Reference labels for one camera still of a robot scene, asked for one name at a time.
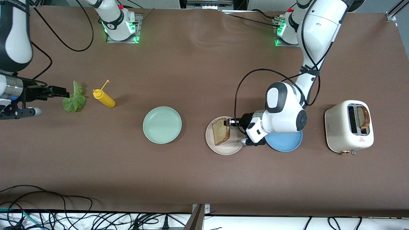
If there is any white toaster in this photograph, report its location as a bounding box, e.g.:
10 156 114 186
324 100 374 156

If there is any black base cable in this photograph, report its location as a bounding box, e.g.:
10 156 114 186
220 9 289 27

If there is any teal cable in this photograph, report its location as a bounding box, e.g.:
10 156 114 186
0 208 37 230

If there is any brown table cover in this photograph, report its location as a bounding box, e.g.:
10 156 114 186
0 6 409 218

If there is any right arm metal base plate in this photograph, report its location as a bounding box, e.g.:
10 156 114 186
106 13 143 44

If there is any grey metal table bracket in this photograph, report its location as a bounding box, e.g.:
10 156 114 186
184 204 211 230

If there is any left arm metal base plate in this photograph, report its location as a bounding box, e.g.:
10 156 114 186
274 18 301 48

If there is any green lettuce leaf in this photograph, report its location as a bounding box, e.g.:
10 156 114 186
62 80 87 113

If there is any mint green plate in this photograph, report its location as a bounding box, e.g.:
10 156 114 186
143 106 182 144

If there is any light brown bread slice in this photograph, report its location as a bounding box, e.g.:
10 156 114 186
212 118 231 146

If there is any blue plate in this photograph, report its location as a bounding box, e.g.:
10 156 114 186
265 129 303 152

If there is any yellow squeeze bottle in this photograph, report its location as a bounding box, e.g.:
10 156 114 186
93 80 116 109

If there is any silver aluminium rail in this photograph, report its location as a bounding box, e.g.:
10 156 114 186
186 0 234 10

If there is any dark crust bread slice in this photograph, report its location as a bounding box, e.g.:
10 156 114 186
357 106 371 130

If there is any aluminium frame profile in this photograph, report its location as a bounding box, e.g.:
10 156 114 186
386 0 409 22

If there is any beige plate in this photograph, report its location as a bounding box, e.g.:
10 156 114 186
205 116 246 156

